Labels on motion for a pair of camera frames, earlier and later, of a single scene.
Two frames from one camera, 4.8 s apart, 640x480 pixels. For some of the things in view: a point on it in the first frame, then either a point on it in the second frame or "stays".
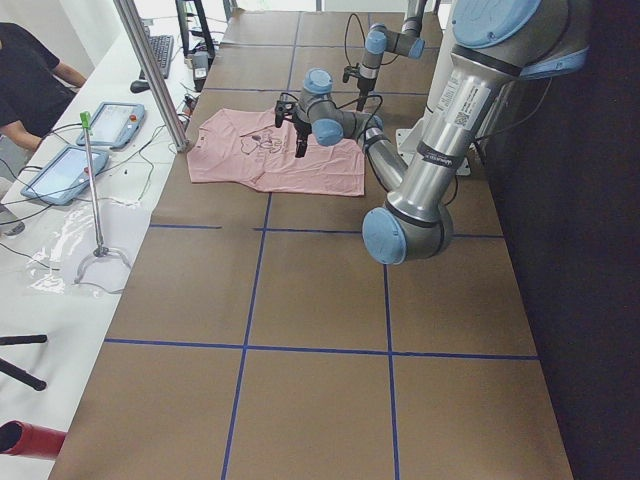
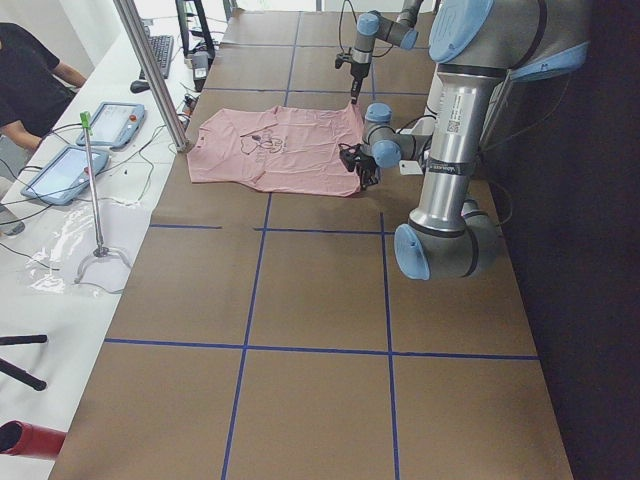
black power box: x=200 y=64 stays
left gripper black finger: x=301 y=142 → x=368 y=176
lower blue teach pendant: x=64 y=178 stays
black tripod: x=16 y=373 stays
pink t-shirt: x=244 y=146 stays
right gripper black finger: x=362 y=95 → x=356 y=84
